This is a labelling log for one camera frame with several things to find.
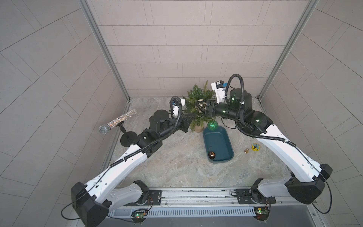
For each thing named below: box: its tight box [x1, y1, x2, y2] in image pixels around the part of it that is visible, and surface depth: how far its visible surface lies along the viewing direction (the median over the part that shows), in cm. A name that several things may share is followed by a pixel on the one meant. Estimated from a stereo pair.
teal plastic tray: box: [202, 125, 234, 164], surface depth 91 cm
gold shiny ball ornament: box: [194, 98, 208, 113], surface depth 60 cm
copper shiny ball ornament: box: [207, 151, 216, 160], surface depth 84 cm
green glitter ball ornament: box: [207, 118, 219, 131], surface depth 72 cm
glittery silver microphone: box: [98, 108, 138, 134], surface depth 76 cm
